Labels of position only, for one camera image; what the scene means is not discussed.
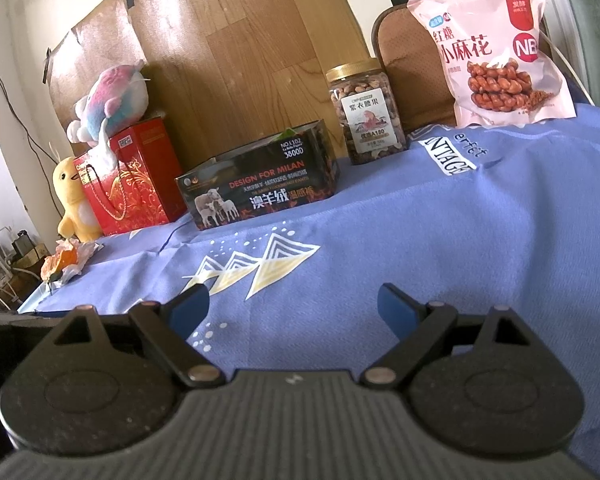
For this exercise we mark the pastel plush toy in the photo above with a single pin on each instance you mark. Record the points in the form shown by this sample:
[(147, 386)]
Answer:
[(112, 100)]

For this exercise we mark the wooden board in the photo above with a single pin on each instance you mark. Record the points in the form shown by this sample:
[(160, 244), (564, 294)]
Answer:
[(240, 60)]

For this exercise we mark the black cardboard box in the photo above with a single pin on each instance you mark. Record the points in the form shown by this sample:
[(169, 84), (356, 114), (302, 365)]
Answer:
[(265, 185)]

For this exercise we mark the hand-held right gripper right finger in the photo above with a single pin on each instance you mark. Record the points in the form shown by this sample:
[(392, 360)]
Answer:
[(397, 310)]

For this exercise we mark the brown chair back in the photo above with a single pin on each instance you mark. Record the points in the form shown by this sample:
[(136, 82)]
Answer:
[(405, 60)]

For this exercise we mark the clear nut jar gold lid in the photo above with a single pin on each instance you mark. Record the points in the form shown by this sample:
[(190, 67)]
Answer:
[(367, 120)]

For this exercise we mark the blue printed bed sheet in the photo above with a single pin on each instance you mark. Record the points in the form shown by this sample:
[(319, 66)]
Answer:
[(455, 240)]

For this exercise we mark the orange crumpled wrapper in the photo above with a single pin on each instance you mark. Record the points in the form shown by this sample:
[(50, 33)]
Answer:
[(67, 262)]

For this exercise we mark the yellow plush toy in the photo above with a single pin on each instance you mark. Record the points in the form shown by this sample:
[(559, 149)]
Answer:
[(74, 200)]

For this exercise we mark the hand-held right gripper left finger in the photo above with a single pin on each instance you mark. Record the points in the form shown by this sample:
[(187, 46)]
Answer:
[(189, 307)]

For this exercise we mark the large pink snack bag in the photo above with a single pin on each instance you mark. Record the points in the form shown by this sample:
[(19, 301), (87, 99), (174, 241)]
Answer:
[(500, 50)]

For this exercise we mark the red gift bag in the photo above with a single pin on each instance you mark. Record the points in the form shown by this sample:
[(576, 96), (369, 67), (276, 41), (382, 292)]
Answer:
[(134, 185)]

